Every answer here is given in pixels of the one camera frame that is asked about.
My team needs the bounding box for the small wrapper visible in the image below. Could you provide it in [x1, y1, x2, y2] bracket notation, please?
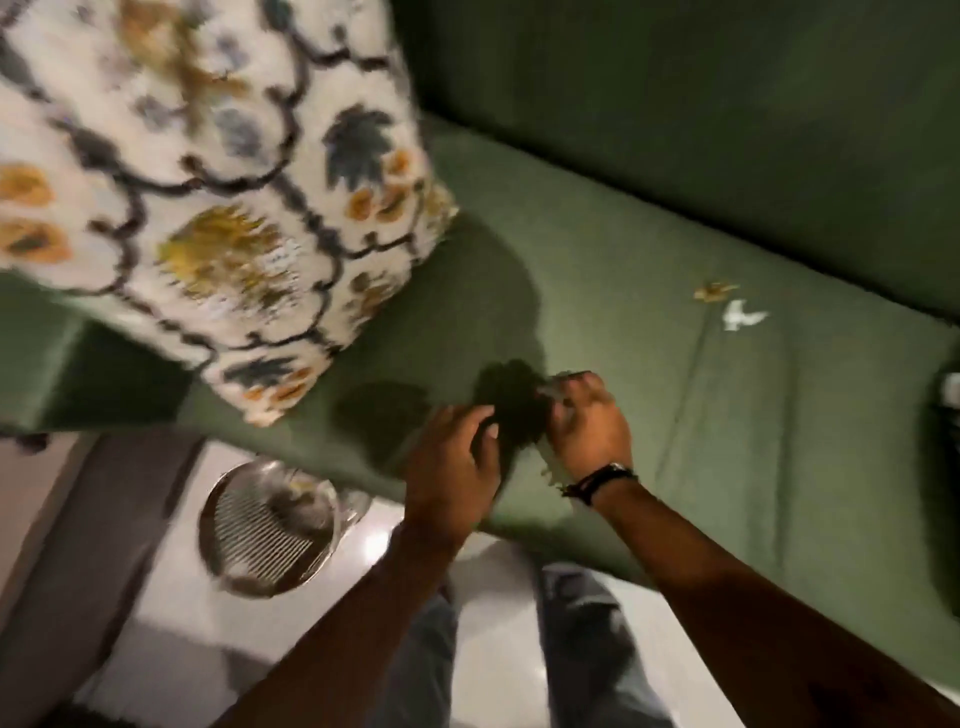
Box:
[536, 371, 594, 402]

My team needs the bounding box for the person's right forearm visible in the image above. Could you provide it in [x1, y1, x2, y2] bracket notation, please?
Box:
[592, 476, 960, 728]

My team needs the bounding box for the green sofa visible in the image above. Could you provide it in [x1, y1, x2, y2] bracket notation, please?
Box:
[0, 0, 960, 687]

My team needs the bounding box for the person's left leg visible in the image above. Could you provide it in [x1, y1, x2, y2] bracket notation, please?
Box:
[367, 577, 460, 728]

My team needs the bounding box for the person's right hand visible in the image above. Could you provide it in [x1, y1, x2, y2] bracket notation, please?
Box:
[543, 371, 634, 485]

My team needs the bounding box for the white paper scrap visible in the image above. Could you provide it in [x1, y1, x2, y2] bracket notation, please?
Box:
[721, 299, 770, 333]

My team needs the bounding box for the person's leg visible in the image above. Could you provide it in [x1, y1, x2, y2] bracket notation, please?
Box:
[534, 562, 676, 728]
[367, 577, 460, 728]

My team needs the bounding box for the black wrist band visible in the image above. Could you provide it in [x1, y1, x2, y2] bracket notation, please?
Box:
[560, 462, 639, 507]

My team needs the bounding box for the person's right leg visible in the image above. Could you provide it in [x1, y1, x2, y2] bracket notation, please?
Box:
[534, 562, 676, 728]

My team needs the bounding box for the dark object with white part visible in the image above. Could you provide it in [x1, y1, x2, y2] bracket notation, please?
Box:
[933, 371, 960, 451]

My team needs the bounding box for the person's left forearm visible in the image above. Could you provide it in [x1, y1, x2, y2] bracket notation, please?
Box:
[213, 525, 470, 728]

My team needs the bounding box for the round metal wire basket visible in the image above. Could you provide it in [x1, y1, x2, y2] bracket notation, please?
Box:
[197, 457, 372, 600]

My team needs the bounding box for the floral patterned cushion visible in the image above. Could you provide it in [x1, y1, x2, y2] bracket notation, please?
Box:
[0, 0, 460, 429]

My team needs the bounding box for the person's left hand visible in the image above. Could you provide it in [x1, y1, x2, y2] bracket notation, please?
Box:
[402, 404, 502, 554]

